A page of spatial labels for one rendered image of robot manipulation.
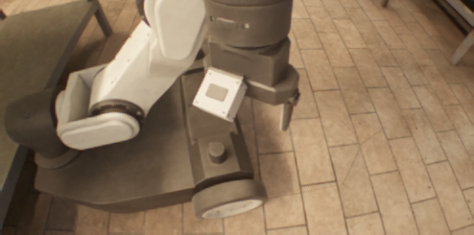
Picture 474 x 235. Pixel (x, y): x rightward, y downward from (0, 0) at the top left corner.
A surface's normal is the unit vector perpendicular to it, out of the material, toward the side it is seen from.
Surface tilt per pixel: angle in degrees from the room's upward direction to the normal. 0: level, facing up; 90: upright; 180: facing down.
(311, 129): 0
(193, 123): 0
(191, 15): 90
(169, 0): 90
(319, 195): 0
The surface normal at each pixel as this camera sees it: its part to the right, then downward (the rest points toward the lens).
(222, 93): -0.24, -0.26
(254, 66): -0.46, 0.66
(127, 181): 0.00, -0.58
